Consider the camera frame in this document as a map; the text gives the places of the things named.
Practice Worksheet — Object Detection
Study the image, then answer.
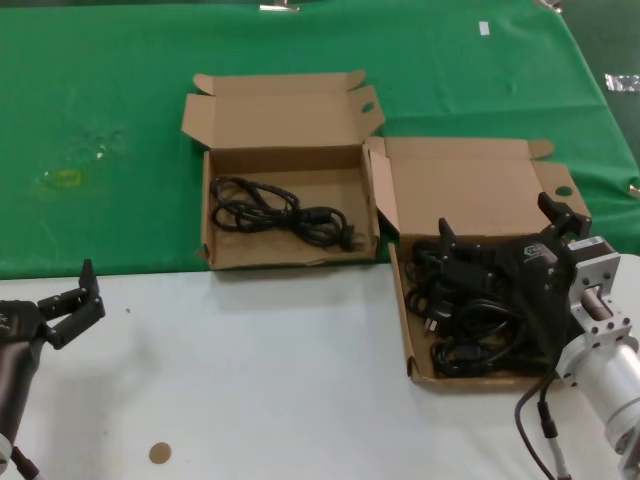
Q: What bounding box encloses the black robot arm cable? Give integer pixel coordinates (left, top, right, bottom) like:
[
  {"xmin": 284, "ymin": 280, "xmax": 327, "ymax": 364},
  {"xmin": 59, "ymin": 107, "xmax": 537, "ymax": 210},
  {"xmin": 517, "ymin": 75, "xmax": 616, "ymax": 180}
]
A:
[{"xmin": 514, "ymin": 367, "xmax": 559, "ymax": 480}]

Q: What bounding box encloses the crumpled silver foil piece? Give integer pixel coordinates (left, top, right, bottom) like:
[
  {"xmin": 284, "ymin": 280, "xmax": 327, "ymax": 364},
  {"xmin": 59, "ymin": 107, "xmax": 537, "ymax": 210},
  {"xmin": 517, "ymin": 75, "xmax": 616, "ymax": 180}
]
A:
[{"xmin": 603, "ymin": 73, "xmax": 640, "ymax": 94}]

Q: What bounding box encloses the open brown cardboard box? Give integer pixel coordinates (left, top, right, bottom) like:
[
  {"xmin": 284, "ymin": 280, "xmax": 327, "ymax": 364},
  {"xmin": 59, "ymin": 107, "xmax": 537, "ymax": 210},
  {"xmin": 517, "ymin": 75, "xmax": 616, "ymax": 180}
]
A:
[
  {"xmin": 180, "ymin": 69, "xmax": 386, "ymax": 270},
  {"xmin": 364, "ymin": 137, "xmax": 594, "ymax": 396}
]

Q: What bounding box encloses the cable with silver connector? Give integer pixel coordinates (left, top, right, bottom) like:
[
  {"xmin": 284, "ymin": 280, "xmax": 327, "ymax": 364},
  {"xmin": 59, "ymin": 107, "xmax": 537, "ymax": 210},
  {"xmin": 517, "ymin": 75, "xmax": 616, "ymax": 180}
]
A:
[{"xmin": 537, "ymin": 397, "xmax": 572, "ymax": 480}]

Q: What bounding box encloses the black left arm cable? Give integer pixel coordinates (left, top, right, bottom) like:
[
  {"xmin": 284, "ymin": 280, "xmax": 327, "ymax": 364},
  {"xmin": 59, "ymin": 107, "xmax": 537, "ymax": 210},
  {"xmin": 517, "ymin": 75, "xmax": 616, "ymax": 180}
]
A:
[{"xmin": 9, "ymin": 444, "xmax": 44, "ymax": 480}]

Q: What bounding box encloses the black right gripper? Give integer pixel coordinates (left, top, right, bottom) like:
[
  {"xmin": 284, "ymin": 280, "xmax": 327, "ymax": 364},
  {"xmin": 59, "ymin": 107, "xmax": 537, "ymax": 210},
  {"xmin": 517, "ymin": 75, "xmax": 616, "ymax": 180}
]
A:
[{"xmin": 437, "ymin": 191, "xmax": 593, "ymax": 362}]

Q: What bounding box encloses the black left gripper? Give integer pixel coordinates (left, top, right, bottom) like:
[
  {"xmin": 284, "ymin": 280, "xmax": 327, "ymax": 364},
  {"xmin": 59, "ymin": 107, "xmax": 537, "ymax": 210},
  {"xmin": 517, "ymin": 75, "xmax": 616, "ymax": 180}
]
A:
[{"xmin": 0, "ymin": 258, "xmax": 107, "ymax": 351}]

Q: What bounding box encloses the green table cloth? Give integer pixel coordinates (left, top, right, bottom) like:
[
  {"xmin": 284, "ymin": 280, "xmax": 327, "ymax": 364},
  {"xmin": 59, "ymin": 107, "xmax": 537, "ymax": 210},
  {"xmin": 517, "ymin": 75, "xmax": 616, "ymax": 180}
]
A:
[{"xmin": 0, "ymin": 0, "xmax": 640, "ymax": 280}]

